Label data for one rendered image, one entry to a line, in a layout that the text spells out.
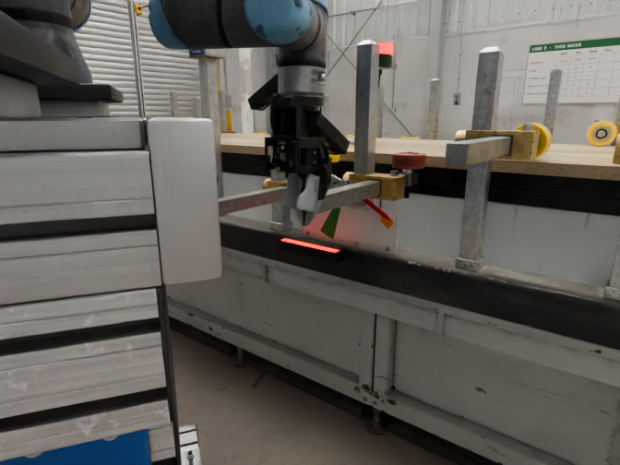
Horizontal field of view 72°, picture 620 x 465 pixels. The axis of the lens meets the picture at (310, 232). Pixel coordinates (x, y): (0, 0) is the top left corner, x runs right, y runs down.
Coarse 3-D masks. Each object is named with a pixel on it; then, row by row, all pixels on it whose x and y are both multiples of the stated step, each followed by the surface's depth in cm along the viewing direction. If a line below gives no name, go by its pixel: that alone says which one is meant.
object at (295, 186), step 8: (288, 176) 71; (296, 176) 73; (304, 176) 73; (288, 184) 71; (296, 184) 73; (304, 184) 73; (288, 192) 72; (296, 192) 73; (280, 200) 70; (288, 200) 72; (296, 208) 74
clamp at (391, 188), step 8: (344, 176) 97; (352, 176) 95; (360, 176) 94; (368, 176) 92; (376, 176) 91; (384, 176) 91; (392, 176) 91; (400, 176) 91; (384, 184) 91; (392, 184) 89; (400, 184) 91; (384, 192) 91; (392, 192) 90; (400, 192) 92; (392, 200) 90
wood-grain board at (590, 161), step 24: (240, 144) 147; (264, 144) 147; (384, 144) 147; (408, 144) 147; (432, 144) 147; (552, 144) 147; (456, 168) 102; (504, 168) 95; (528, 168) 93; (552, 168) 90; (576, 168) 87; (600, 168) 85
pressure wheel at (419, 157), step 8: (400, 152) 106; (408, 152) 103; (416, 152) 106; (392, 160) 104; (400, 160) 101; (408, 160) 101; (416, 160) 101; (424, 160) 102; (400, 168) 102; (408, 168) 101; (416, 168) 101; (408, 192) 106
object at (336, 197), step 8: (408, 176) 102; (416, 176) 106; (352, 184) 87; (360, 184) 87; (368, 184) 87; (376, 184) 90; (408, 184) 103; (328, 192) 78; (336, 192) 78; (344, 192) 80; (352, 192) 82; (360, 192) 85; (368, 192) 88; (376, 192) 90; (328, 200) 76; (336, 200) 78; (344, 200) 80; (352, 200) 83; (360, 200) 85; (320, 208) 74; (328, 208) 77; (336, 208) 79
